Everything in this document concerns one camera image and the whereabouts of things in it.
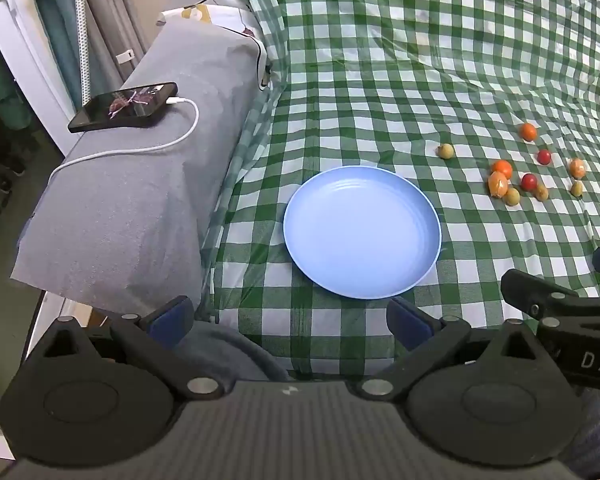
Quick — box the grey curtain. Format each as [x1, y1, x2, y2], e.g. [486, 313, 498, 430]
[82, 0, 201, 96]

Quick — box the green checked tablecloth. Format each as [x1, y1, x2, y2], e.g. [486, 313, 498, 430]
[200, 0, 600, 381]

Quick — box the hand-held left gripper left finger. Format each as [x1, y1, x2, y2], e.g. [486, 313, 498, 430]
[27, 296, 233, 401]

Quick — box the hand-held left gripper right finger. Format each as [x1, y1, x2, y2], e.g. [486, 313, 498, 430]
[347, 297, 576, 401]

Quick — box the dark grey cloth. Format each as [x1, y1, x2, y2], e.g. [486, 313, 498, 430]
[176, 322, 292, 383]

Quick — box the white charging cable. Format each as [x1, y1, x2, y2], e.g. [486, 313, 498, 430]
[47, 96, 201, 193]

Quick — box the plastic-wrapped large orange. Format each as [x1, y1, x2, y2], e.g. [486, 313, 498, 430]
[487, 171, 510, 198]

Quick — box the dotted white pole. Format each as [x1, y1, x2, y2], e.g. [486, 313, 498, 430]
[62, 0, 92, 107]

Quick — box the white door frame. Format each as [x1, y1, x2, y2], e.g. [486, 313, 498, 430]
[0, 0, 78, 158]

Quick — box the blue plate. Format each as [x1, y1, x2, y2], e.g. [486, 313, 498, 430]
[283, 165, 442, 298]

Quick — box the grey fabric cushion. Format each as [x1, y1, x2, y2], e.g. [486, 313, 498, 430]
[11, 22, 270, 307]

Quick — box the black smartphone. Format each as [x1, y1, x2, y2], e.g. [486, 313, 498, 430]
[67, 81, 179, 134]

